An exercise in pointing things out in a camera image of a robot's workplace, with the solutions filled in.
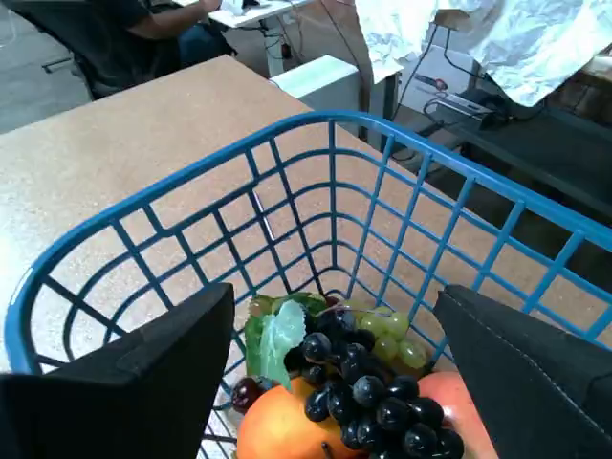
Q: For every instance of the white desk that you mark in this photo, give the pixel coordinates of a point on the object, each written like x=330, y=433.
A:
x=248, y=16

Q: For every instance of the white crumpled sheet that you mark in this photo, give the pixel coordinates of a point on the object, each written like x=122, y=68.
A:
x=526, y=43

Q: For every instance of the black office chair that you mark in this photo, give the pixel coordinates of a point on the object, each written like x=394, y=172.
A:
x=86, y=38

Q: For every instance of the white cabinet box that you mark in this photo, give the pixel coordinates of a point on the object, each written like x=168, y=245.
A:
x=320, y=81

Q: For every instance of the black toy grapes bunch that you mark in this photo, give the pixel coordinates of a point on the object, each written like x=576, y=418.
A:
x=368, y=389

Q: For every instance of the person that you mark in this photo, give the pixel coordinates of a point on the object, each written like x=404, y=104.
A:
x=162, y=21

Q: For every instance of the pink red toy fruit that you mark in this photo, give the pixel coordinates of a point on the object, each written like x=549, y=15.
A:
x=449, y=406

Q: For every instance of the silver flat device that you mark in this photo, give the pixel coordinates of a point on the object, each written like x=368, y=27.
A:
x=466, y=104

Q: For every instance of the orange toy fruit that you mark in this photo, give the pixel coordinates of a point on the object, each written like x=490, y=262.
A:
x=277, y=425

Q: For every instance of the white printed cardboard box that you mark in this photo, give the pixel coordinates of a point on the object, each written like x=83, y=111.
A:
x=430, y=67

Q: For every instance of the green toy grapes bunch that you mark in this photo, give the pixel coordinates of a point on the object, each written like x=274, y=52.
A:
x=387, y=344

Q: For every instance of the dark red toy pomegranate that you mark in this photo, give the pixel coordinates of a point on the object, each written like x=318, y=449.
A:
x=245, y=394

